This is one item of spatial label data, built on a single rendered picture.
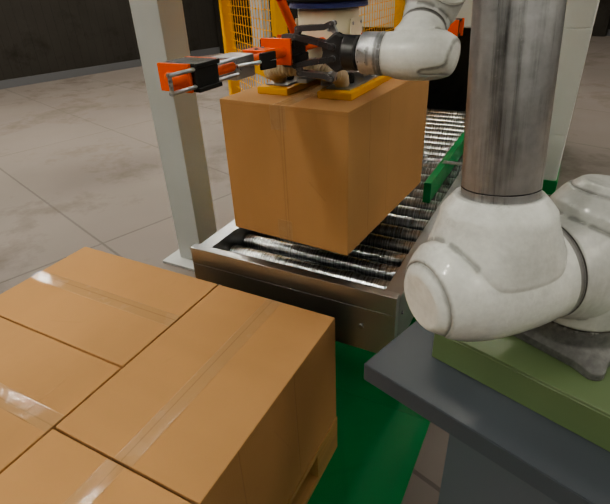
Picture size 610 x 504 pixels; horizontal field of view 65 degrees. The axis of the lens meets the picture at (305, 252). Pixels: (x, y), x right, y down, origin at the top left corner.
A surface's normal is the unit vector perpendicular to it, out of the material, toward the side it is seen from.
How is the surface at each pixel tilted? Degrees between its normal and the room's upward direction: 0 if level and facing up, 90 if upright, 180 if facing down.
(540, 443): 0
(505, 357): 1
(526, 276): 79
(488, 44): 87
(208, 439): 0
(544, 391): 90
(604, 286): 86
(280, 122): 90
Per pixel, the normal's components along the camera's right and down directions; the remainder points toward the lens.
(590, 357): -0.07, -0.72
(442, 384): -0.04, -0.86
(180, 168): -0.46, 0.47
